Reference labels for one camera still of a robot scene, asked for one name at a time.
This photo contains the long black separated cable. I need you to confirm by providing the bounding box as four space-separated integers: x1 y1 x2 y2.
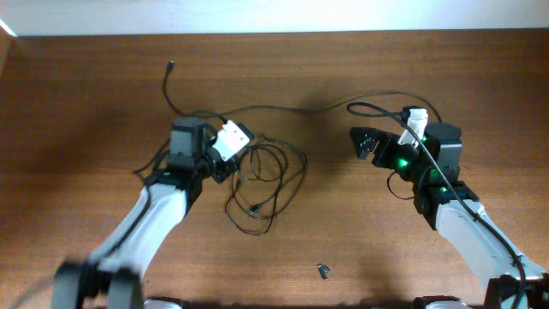
161 60 443 125

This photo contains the small black clip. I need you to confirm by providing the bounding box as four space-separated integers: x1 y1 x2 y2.
317 263 330 280

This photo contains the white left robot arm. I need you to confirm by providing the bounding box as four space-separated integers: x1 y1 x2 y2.
51 117 253 309

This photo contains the black cable bundle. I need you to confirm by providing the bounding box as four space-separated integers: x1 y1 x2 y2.
223 133 309 237

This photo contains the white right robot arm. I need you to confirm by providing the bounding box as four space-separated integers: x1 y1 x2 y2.
349 122 548 308

